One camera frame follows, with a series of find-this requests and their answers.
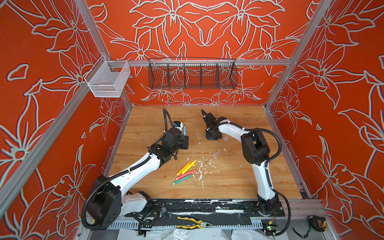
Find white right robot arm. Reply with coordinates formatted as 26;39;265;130
201;110;292;238

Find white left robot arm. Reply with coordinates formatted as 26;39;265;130
81;109;189;230

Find yellow highlighter pen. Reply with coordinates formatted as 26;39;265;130
182;160;196;174

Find orange highlighter pen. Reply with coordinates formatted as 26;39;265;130
177;161;192;176

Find pink highlighter pen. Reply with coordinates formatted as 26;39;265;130
176;170;195;181

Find green highlighter pen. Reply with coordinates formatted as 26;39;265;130
173;175;193;185

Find white mesh basket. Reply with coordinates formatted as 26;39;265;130
84;56;131;98

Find right tape measure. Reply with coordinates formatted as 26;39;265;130
307;215;328;232

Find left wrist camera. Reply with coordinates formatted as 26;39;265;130
173;121;184;131

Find black wire basket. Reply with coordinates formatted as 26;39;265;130
148;57;239;90

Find grey cable duct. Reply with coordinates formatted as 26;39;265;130
106;218;263;231

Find yellow handled pliers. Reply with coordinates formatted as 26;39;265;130
176;216;214;230

